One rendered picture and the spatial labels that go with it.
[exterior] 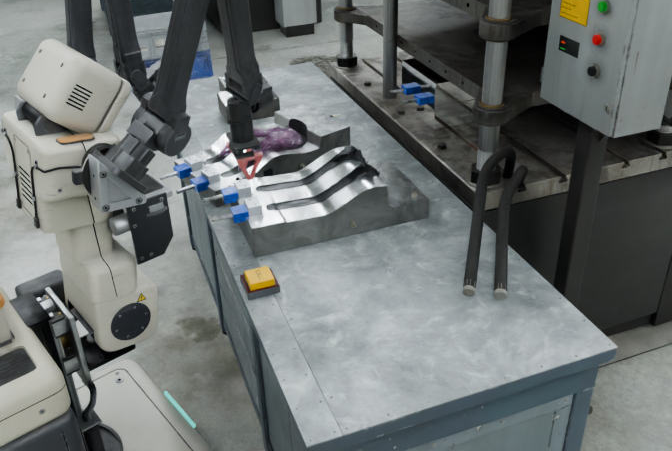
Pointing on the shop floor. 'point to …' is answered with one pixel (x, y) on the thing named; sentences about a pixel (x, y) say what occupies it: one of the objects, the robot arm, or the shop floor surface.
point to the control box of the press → (604, 72)
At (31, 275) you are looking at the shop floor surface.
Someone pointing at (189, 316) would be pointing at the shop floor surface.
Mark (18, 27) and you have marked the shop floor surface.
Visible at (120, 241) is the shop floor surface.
